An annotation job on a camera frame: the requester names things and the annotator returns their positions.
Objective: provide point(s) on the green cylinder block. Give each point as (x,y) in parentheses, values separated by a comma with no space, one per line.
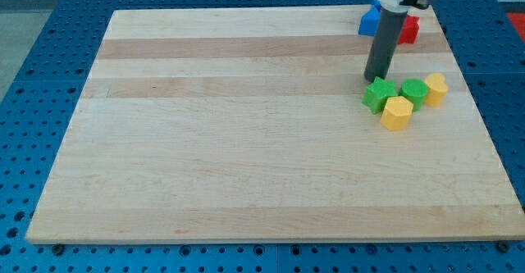
(415,91)

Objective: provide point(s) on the blue block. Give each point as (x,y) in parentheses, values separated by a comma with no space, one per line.
(369,21)

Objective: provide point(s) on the yellow hexagon block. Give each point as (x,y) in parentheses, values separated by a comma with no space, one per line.
(396,113)

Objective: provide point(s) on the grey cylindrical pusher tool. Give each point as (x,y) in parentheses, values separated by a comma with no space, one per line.
(384,44)

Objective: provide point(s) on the wooden board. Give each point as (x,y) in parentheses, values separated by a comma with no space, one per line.
(246,125)

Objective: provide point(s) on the red block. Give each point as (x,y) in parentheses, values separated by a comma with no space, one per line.
(409,30)

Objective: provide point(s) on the yellow heart block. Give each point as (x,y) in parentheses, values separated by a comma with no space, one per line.
(437,89)

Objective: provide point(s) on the green star block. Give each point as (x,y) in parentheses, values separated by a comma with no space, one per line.
(377,93)

